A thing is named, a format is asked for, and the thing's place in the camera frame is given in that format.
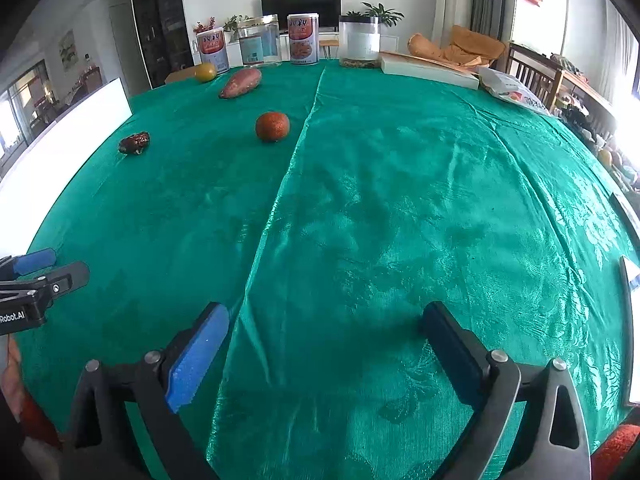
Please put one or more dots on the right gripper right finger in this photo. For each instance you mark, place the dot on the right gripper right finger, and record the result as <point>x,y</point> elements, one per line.
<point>551,442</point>

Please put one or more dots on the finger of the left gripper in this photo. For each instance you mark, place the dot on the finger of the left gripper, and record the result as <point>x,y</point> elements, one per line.
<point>47,287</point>
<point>13,267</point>

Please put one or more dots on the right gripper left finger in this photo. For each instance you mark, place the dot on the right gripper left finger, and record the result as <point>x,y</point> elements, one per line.
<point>101,443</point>

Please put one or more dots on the dark brown lumpy fruit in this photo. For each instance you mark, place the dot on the dark brown lumpy fruit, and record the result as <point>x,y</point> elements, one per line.
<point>134,144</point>

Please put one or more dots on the yellow green citrus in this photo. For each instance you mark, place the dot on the yellow green citrus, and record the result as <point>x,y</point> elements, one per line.
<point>205,72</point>

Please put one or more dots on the reddish brown round fruit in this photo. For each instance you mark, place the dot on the reddish brown round fruit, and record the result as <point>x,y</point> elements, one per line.
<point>272,126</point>

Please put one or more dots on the sweet potato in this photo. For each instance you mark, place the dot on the sweet potato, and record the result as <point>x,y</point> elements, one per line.
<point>241,82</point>

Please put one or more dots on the person's left hand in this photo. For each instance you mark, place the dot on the person's left hand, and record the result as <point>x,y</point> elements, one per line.
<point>12,385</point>

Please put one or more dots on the white cardboard box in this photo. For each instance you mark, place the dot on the white cardboard box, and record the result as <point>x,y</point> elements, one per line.
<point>32,185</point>

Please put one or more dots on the orange red cushion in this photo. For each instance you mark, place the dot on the orange red cushion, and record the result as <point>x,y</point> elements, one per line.
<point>611,453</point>

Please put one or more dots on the green tablecloth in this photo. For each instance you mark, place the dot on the green tablecloth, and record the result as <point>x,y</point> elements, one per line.
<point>387,193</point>

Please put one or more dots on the left red labelled can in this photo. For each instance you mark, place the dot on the left red labelled can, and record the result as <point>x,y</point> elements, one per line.
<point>213,49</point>

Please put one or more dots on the red labelled can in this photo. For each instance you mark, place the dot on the red labelled can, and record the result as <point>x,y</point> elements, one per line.
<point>213,49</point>
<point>303,38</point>

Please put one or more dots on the red flower vase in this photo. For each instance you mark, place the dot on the red flower vase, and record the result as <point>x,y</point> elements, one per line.
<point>205,26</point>

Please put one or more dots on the dark display cabinet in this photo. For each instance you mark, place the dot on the dark display cabinet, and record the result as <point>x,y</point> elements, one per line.
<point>163,38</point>

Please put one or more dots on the clear glass jar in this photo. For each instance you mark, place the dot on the clear glass jar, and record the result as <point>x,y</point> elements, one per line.
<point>259,40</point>

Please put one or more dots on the white plastic bag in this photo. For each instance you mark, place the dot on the white plastic bag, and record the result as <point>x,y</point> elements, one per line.
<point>507,88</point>

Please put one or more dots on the wooden chair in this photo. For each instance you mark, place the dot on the wooden chair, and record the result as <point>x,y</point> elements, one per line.
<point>540,74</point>

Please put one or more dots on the right red labelled can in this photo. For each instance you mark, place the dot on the right red labelled can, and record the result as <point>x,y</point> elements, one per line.
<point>303,38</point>

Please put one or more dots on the flat white box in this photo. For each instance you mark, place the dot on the flat white box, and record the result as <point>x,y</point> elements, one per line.
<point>397,64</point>

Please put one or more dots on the black television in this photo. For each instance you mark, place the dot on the black television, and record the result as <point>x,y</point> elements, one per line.
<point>328,10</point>

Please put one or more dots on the black lidded glass jar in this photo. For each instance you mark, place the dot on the black lidded glass jar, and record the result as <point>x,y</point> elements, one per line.
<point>359,41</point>

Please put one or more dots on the green potted plant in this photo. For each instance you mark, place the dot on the green potted plant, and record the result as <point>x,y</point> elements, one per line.
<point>388,17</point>

